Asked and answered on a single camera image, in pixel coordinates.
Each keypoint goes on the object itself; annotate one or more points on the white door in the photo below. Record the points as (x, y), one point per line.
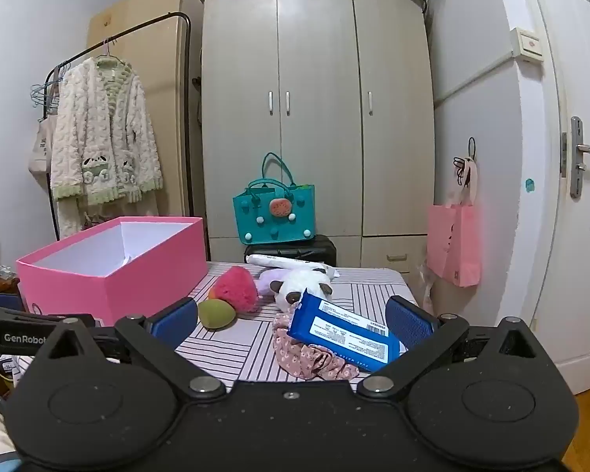
(585, 280)

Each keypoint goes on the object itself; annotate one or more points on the tall beige cabinet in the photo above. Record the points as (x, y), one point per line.
(172, 108)

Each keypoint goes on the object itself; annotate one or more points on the teal handbag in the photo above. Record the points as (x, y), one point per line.
(265, 216)

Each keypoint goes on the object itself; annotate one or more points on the wooden nightstand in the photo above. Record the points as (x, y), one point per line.
(5, 286)

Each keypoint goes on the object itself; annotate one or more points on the canvas tote bag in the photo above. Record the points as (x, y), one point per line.
(42, 147)

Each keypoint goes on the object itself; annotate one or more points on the pink paper shopping bag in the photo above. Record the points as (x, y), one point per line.
(455, 250)

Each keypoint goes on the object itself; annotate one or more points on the black clothes rack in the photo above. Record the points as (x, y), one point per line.
(142, 27)

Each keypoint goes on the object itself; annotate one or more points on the blue wipes packet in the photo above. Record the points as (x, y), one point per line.
(334, 334)

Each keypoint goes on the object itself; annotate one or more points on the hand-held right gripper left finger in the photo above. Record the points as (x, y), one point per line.
(177, 320)

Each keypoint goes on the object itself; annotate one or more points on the pink cardboard box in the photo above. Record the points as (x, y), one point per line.
(103, 295)

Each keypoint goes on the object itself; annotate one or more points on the pink floral cloth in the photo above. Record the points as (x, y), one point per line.
(300, 359)

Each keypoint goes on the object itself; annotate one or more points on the white light switch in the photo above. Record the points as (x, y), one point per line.
(528, 43)

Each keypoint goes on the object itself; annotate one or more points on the white wipes packet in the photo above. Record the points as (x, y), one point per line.
(275, 259)

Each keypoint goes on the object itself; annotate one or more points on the green orange mango toy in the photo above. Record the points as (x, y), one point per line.
(216, 314)

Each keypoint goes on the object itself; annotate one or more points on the black suitcase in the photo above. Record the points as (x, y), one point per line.
(319, 250)

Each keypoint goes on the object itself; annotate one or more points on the beige three-door wardrobe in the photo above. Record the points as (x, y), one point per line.
(319, 157)

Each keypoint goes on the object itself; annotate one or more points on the white plush animal toy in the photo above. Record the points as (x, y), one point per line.
(295, 287)

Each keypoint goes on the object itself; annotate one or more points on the fluffy white green-trimmed robe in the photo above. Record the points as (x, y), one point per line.
(103, 123)

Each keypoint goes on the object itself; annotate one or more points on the striped pink tablecloth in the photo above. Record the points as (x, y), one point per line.
(364, 295)

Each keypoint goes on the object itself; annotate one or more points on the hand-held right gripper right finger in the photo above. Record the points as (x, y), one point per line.
(413, 327)

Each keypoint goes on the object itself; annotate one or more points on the teal round sticker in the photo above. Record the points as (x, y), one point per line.
(529, 185)

